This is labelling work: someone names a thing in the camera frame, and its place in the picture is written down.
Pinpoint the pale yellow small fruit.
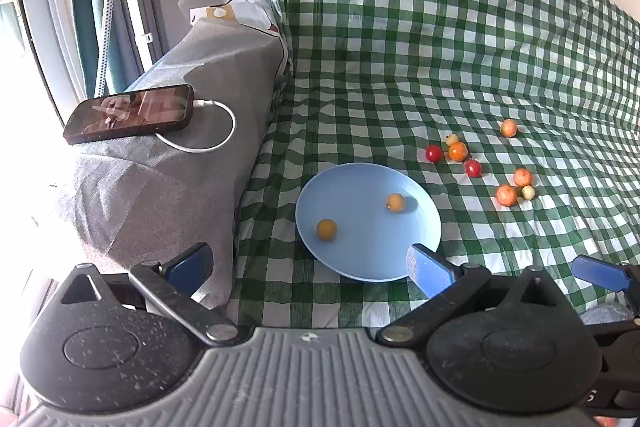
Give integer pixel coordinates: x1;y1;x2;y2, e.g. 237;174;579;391
522;185;536;200

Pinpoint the red cherry tomato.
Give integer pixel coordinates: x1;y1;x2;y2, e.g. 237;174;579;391
464;159;483;178
425;144;444;164

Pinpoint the orange small fruit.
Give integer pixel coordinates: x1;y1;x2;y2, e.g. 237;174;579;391
448;141;469;162

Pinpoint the yellow-orange small fruit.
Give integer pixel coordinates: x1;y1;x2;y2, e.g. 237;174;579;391
317;219;337;242

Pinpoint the peach-orange fruit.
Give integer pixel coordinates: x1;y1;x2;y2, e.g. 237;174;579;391
500;119;518;138

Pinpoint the light blue plate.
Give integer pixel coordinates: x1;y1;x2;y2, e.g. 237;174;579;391
295;162;442;283

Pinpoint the grey sofa armrest cover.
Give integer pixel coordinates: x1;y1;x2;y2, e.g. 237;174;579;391
58;0;288;308

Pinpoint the black smartphone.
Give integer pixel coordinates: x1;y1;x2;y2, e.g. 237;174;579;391
63;84;194;145

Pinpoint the green checkered cloth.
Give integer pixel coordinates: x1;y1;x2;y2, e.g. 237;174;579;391
229;0;639;327

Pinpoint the teal curtain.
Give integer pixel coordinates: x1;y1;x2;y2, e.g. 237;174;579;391
70;0;143;98

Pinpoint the white charging cable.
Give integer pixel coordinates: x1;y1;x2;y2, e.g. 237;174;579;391
154;98;238;155

